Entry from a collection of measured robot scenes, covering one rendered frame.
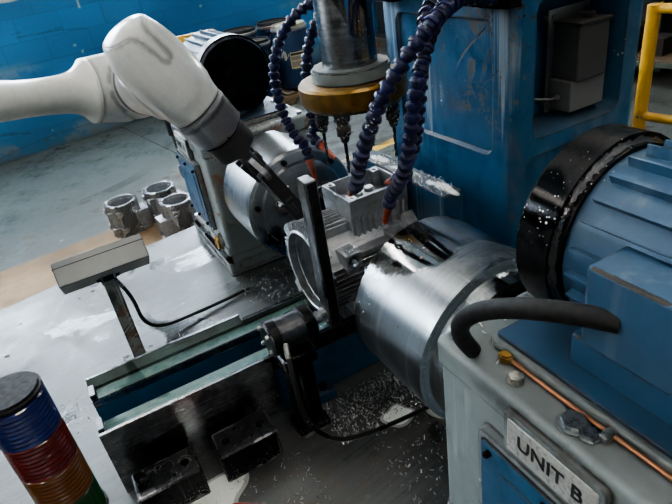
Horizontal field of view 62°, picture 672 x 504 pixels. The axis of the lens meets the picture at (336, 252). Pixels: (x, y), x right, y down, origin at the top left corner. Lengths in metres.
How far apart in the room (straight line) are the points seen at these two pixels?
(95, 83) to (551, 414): 0.78
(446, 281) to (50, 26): 5.82
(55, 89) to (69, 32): 5.39
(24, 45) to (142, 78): 5.43
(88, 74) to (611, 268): 0.79
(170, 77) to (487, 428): 0.62
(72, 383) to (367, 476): 0.68
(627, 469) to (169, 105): 0.71
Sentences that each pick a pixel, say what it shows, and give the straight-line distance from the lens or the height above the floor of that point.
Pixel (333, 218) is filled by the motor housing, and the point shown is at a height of 1.10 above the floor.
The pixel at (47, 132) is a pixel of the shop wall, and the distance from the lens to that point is 6.39.
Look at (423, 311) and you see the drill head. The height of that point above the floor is 1.12.
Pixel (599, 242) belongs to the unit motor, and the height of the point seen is 1.31.
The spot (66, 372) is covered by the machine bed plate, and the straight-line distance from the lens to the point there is 1.39.
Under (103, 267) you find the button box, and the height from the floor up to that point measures 1.06.
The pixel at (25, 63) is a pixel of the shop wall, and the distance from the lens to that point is 6.28.
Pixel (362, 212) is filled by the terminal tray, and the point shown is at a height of 1.12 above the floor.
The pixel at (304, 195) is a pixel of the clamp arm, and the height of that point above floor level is 1.23.
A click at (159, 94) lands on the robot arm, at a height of 1.38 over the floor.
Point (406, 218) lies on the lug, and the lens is 1.02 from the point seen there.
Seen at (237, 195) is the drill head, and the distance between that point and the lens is 1.24.
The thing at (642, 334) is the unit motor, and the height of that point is 1.28.
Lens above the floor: 1.56
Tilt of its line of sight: 30 degrees down
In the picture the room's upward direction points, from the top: 9 degrees counter-clockwise
